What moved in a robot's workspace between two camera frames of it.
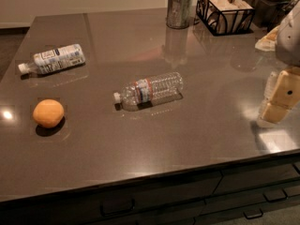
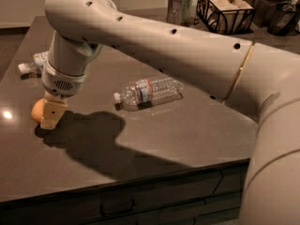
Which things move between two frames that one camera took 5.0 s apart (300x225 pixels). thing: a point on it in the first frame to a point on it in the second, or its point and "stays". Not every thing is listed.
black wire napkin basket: x=223 y=12 stays
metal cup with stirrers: x=179 y=5 stays
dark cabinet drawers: x=186 y=199 stays
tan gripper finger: x=285 y=96 to x=54 y=107
